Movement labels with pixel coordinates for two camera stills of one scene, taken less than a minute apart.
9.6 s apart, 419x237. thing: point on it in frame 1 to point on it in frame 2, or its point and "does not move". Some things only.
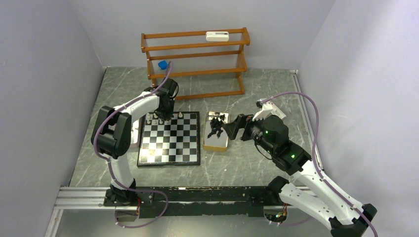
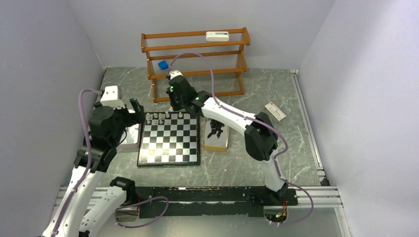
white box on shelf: (217, 36) does not move
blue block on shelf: (163, 64) does not move
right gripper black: (242, 121) to (171, 94)
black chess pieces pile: (216, 124) does not move
